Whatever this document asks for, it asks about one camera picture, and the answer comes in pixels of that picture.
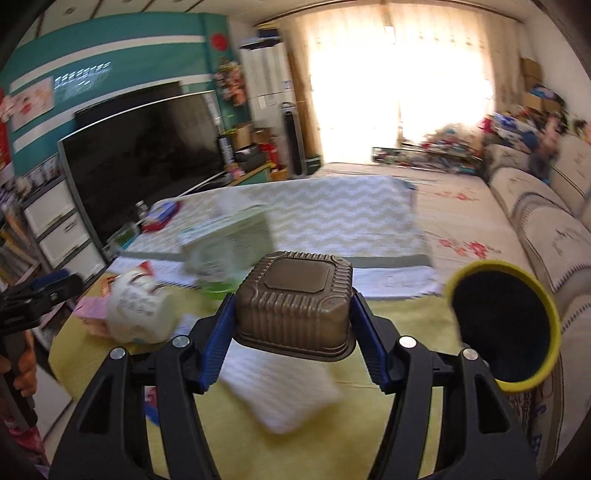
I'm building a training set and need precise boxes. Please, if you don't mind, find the open cardboard box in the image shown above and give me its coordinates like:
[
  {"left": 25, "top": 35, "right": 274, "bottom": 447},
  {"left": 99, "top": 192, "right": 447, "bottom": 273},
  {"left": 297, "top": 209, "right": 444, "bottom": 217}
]
[{"left": 231, "top": 124, "right": 254, "bottom": 151}]

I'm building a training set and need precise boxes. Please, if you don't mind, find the beige embroidered sofa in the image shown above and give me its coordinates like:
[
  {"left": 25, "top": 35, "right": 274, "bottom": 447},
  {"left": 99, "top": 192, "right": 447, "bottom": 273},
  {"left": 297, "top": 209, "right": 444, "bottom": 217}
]
[{"left": 480, "top": 122, "right": 591, "bottom": 462}]

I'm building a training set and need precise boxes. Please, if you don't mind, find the red canister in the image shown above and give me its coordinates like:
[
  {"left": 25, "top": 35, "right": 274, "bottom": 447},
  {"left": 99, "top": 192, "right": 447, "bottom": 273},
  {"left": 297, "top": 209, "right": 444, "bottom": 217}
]
[{"left": 259, "top": 143, "right": 280, "bottom": 171}]

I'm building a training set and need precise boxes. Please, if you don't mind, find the white paper towel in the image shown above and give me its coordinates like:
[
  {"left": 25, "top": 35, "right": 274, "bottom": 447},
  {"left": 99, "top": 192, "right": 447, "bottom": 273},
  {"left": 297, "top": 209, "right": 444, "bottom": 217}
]
[{"left": 219, "top": 339, "right": 340, "bottom": 435}]

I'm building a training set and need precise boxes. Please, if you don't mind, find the green floral carton box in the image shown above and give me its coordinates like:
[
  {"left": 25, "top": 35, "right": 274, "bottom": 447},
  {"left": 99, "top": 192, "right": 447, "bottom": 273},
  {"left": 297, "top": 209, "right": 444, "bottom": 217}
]
[{"left": 179, "top": 208, "right": 274, "bottom": 282}]

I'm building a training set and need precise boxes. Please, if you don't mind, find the chevron patterned blanket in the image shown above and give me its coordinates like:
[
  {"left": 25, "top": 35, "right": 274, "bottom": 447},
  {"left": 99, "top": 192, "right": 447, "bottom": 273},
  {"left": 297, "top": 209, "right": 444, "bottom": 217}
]
[{"left": 111, "top": 178, "right": 444, "bottom": 301}]

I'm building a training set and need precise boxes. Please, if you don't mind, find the cluttered low shelf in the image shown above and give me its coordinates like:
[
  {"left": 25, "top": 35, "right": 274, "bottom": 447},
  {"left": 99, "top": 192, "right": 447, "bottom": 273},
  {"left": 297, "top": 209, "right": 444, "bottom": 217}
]
[{"left": 372, "top": 122, "right": 485, "bottom": 176}]

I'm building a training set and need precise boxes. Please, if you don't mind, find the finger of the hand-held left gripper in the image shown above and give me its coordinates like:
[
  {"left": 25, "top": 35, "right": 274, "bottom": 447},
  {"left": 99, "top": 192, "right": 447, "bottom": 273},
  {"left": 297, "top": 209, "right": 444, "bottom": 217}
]
[{"left": 0, "top": 271, "right": 85, "bottom": 324}]

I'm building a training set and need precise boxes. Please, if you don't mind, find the red blue snack packet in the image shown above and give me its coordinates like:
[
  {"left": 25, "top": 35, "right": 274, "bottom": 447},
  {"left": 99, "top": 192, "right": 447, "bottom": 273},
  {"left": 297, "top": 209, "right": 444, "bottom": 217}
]
[{"left": 142, "top": 202, "right": 180, "bottom": 232}]

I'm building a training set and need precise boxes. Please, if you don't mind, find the grey tower fan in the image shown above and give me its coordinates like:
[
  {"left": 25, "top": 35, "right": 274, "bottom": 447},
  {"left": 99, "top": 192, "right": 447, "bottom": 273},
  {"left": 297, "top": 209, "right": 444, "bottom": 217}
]
[{"left": 281, "top": 102, "right": 308, "bottom": 178}]

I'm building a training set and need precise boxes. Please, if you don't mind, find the pink packet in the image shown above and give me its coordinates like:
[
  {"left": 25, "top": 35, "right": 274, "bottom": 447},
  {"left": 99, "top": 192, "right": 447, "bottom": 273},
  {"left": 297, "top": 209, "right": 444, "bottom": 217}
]
[{"left": 76, "top": 295, "right": 114, "bottom": 337}]

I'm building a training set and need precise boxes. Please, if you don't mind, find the heap of boxes and toys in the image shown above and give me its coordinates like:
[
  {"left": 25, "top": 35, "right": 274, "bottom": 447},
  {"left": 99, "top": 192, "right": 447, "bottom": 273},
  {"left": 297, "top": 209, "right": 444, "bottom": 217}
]
[{"left": 482, "top": 58, "right": 591, "bottom": 153}]

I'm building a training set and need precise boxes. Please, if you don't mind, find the yellow cloth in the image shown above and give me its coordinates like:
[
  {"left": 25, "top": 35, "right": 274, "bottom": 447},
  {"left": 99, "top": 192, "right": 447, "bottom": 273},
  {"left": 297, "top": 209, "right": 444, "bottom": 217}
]
[{"left": 48, "top": 272, "right": 467, "bottom": 480}]

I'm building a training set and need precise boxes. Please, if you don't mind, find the wall poster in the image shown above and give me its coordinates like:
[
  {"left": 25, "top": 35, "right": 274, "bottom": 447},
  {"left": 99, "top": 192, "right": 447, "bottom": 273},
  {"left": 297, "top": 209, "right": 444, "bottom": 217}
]
[{"left": 10, "top": 78, "right": 55, "bottom": 131}]

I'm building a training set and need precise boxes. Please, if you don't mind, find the yellow-rimmed black bin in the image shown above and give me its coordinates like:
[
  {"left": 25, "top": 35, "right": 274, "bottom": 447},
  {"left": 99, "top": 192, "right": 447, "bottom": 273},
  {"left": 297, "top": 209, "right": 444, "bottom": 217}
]
[{"left": 443, "top": 261, "right": 563, "bottom": 394}]

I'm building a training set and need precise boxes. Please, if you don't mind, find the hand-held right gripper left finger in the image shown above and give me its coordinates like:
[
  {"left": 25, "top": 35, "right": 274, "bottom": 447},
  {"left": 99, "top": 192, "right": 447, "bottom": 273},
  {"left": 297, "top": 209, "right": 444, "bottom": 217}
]
[{"left": 51, "top": 292, "right": 237, "bottom": 480}]

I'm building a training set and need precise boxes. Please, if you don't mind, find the white drawer cabinet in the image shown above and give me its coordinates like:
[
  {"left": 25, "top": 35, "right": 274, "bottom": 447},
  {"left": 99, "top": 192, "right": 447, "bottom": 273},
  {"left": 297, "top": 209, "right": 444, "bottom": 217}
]
[{"left": 23, "top": 178, "right": 107, "bottom": 282}]

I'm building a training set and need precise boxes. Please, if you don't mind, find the brown ribbed plastic tray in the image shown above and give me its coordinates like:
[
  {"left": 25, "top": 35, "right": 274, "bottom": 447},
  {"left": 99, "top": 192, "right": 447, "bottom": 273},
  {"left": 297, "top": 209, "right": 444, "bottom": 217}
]
[{"left": 235, "top": 251, "right": 356, "bottom": 363}]

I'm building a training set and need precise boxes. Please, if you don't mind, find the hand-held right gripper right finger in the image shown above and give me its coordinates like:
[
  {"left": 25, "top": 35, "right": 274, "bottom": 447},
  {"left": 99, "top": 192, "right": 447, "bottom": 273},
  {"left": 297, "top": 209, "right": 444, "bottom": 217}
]
[{"left": 350, "top": 291, "right": 540, "bottom": 480}]

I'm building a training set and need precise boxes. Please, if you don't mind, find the sheer window curtain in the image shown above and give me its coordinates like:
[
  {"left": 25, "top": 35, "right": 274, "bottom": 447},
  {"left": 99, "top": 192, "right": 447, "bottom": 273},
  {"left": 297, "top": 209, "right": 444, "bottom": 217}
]
[{"left": 286, "top": 2, "right": 522, "bottom": 162}]

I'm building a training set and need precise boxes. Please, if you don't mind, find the white refrigerator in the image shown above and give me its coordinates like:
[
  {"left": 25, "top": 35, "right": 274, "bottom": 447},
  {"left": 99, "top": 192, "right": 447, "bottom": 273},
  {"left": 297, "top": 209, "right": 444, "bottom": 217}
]
[{"left": 239, "top": 39, "right": 298, "bottom": 178}]

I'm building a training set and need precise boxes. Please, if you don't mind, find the row of books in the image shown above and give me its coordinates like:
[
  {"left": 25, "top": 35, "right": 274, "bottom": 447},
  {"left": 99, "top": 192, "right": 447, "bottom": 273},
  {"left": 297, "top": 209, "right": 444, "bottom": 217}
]
[{"left": 0, "top": 203, "right": 42, "bottom": 296}]

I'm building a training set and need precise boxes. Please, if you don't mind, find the black flat television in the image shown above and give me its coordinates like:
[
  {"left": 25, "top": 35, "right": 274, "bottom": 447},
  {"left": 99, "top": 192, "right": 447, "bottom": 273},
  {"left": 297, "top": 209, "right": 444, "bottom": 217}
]
[{"left": 58, "top": 90, "right": 232, "bottom": 261}]

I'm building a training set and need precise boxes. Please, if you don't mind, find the white crumpled bag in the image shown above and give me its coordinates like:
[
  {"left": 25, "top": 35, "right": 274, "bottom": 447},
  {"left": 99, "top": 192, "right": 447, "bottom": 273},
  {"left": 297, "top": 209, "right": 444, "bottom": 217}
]
[{"left": 106, "top": 270, "right": 178, "bottom": 344}]

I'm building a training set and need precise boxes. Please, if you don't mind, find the artificial flower bouquet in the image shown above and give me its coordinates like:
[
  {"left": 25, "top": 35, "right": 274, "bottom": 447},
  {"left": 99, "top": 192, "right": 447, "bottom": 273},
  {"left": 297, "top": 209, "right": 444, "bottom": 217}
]
[{"left": 215, "top": 58, "right": 247, "bottom": 108}]

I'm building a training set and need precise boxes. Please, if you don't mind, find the person's left hand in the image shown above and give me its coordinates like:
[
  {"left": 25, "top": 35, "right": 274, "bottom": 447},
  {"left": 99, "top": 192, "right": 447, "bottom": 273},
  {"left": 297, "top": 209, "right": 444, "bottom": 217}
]
[{"left": 13, "top": 332, "right": 38, "bottom": 398}]

